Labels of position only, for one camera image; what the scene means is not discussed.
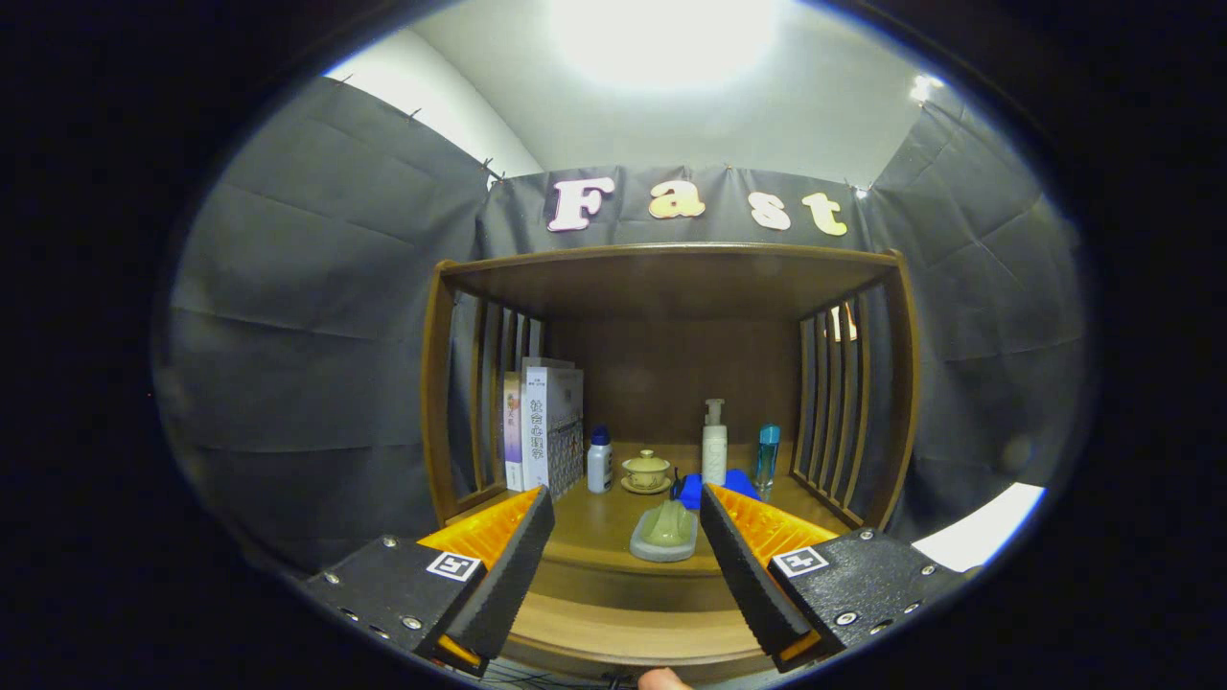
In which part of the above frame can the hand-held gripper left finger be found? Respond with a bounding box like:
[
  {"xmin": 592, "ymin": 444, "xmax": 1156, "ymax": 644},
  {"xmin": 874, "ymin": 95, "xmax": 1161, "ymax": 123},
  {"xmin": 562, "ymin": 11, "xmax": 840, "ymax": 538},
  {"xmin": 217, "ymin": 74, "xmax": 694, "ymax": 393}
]
[{"xmin": 302, "ymin": 484, "xmax": 557, "ymax": 679}]

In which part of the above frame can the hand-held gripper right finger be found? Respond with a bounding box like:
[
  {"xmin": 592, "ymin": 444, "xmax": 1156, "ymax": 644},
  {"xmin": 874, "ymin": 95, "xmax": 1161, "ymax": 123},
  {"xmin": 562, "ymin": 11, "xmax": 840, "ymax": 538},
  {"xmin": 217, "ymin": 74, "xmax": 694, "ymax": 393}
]
[{"xmin": 698, "ymin": 482, "xmax": 979, "ymax": 674}]

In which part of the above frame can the green handled grey scrub sponge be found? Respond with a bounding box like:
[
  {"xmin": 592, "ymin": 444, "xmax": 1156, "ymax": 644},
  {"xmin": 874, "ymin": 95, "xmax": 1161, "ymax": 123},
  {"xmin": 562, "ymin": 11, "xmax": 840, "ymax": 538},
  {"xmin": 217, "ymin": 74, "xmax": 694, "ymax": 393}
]
[{"xmin": 629, "ymin": 499, "xmax": 700, "ymax": 564}]

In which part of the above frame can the wooden drawer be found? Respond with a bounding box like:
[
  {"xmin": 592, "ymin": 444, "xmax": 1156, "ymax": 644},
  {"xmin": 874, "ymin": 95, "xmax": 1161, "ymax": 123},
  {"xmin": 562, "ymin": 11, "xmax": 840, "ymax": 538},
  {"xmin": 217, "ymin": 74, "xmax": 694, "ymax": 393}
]
[{"xmin": 498, "ymin": 556, "xmax": 777, "ymax": 672}]

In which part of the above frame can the wooden countertop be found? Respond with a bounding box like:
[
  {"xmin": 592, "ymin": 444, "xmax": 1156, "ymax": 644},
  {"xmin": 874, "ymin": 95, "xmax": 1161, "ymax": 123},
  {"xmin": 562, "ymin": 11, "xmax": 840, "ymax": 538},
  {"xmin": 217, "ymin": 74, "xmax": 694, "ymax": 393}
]
[{"xmin": 446, "ymin": 441, "xmax": 854, "ymax": 578}]

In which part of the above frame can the white grey side cabinet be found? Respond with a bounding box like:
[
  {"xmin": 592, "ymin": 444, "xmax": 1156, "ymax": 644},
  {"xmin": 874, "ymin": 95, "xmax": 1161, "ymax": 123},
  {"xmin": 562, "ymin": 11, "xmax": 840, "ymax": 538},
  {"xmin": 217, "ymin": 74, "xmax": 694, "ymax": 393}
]
[{"xmin": 911, "ymin": 482, "xmax": 1046, "ymax": 573}]

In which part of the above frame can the brown wooden cabinet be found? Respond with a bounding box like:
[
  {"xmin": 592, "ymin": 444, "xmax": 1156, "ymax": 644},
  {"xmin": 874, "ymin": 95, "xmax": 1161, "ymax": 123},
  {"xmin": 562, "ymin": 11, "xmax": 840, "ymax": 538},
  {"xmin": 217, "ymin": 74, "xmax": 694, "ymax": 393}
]
[{"xmin": 419, "ymin": 242, "xmax": 923, "ymax": 672}]

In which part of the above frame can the blue folded cloth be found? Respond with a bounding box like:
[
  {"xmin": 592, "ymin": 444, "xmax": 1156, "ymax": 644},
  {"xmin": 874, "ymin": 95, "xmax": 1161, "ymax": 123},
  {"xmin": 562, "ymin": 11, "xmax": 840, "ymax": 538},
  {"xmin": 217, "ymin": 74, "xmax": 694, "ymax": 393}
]
[{"xmin": 676, "ymin": 468, "xmax": 763, "ymax": 511}]

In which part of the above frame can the clear blue bottle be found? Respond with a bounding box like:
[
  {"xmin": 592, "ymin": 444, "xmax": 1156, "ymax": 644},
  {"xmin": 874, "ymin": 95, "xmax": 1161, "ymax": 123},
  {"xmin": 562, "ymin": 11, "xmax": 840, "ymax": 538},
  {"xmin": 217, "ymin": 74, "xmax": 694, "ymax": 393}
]
[{"xmin": 754, "ymin": 425, "xmax": 781, "ymax": 499}]

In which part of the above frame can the white pump bottle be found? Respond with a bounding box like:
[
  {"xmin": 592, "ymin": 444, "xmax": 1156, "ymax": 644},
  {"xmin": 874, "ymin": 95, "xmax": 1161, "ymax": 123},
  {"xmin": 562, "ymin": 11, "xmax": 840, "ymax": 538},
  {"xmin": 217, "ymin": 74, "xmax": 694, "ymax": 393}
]
[{"xmin": 701, "ymin": 399, "xmax": 729, "ymax": 487}]

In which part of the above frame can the white bottle blue cap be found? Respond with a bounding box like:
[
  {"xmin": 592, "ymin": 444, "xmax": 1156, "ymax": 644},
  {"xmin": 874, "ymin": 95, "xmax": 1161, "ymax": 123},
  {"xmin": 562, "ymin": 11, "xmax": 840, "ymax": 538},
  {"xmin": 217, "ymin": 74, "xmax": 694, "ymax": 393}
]
[{"xmin": 587, "ymin": 425, "xmax": 614, "ymax": 495}]

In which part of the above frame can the pink purple book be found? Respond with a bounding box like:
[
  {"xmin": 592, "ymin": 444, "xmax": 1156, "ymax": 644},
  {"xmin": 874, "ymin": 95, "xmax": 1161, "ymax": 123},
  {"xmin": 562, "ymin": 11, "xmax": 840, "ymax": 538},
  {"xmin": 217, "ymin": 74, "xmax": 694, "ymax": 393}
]
[{"xmin": 503, "ymin": 372, "xmax": 526, "ymax": 493}]

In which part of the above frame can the white patterned book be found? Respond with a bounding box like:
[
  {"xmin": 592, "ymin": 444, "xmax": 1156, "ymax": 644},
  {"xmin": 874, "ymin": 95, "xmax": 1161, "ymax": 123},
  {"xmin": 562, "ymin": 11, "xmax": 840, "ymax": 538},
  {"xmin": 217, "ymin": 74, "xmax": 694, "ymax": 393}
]
[{"xmin": 521, "ymin": 357, "xmax": 585, "ymax": 500}]

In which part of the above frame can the yellow ceramic lidded teacup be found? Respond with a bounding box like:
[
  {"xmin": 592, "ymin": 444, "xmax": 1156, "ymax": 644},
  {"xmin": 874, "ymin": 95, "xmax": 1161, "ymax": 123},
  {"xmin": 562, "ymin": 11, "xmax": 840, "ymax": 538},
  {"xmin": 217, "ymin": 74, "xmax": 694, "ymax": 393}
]
[{"xmin": 620, "ymin": 449, "xmax": 673, "ymax": 495}]

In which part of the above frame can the black backdrop cloth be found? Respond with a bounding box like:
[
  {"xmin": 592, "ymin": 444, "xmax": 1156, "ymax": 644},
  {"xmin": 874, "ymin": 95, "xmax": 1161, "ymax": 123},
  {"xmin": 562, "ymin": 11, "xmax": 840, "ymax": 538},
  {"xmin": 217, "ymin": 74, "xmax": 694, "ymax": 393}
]
[{"xmin": 153, "ymin": 77, "xmax": 1089, "ymax": 576}]

